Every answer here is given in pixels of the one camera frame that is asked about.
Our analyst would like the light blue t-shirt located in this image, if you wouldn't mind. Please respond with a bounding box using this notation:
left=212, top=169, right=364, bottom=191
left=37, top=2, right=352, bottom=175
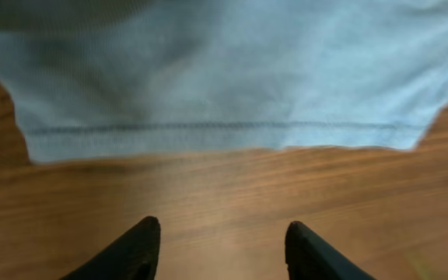
left=0, top=0, right=448, bottom=163

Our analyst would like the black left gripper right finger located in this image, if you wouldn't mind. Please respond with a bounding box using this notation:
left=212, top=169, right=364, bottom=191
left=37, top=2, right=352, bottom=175
left=285, top=221, right=375, bottom=280

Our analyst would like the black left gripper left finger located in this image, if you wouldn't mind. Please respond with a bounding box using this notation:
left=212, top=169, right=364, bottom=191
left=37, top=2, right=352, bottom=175
left=61, top=216, right=161, bottom=280

